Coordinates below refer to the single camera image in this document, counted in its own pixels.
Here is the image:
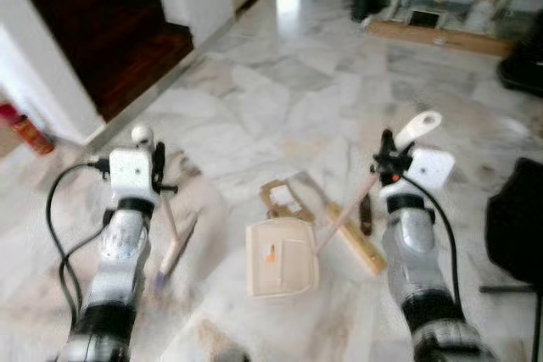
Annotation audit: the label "wooden handled broom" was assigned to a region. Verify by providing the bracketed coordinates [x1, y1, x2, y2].
[130, 123, 200, 288]

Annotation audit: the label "beige long handled dustpan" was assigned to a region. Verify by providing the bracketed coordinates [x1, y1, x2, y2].
[245, 110, 444, 299]

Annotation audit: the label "dark brown small block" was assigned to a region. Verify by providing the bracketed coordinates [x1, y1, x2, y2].
[359, 194, 374, 236]

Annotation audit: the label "long brown wooden plank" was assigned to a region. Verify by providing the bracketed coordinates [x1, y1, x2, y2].
[367, 19, 514, 58]

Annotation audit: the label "brown cardboard piece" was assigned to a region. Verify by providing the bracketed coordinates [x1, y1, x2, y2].
[260, 177, 316, 226]

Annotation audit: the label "orange spray can red cap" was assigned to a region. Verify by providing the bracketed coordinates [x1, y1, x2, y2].
[0, 103, 56, 157]

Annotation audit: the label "black fabric bag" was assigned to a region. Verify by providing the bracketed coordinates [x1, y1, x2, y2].
[485, 157, 543, 287]

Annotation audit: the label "dark wooden staircase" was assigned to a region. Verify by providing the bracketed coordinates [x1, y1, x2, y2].
[4, 0, 194, 123]

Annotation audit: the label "black metal stand legs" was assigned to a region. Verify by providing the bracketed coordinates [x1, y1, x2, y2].
[479, 284, 543, 362]

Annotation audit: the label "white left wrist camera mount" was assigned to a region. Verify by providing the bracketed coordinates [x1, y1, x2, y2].
[109, 148, 162, 206]

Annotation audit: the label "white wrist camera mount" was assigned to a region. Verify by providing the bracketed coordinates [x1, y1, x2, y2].
[406, 147, 456, 193]
[109, 148, 162, 206]

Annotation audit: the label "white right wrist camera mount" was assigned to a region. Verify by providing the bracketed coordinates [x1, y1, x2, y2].
[406, 147, 456, 193]

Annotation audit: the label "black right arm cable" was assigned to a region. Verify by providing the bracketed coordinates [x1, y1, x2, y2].
[373, 154, 463, 316]

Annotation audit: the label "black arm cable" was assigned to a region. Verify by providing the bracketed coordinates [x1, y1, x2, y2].
[45, 159, 115, 329]
[373, 154, 463, 316]

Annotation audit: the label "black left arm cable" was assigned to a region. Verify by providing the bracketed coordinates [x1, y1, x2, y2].
[45, 159, 115, 329]

